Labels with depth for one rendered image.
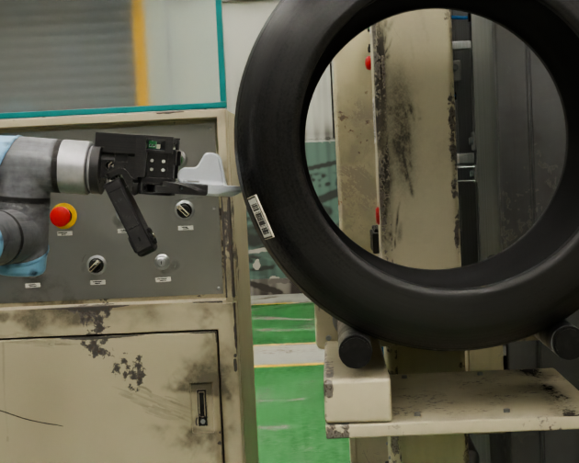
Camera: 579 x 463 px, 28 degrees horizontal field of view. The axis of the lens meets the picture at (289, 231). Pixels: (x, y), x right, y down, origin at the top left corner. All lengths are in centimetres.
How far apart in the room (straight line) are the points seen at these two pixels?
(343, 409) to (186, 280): 81
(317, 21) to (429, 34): 44
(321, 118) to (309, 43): 931
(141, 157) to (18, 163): 17
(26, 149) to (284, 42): 39
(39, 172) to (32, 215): 6
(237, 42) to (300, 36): 939
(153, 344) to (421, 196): 66
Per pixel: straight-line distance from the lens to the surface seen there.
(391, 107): 188
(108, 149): 161
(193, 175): 159
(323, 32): 149
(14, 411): 234
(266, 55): 151
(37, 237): 162
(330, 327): 187
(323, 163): 1071
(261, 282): 1075
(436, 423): 155
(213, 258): 227
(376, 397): 154
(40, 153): 162
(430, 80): 189
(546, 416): 157
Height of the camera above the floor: 114
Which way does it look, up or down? 3 degrees down
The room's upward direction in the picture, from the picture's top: 3 degrees counter-clockwise
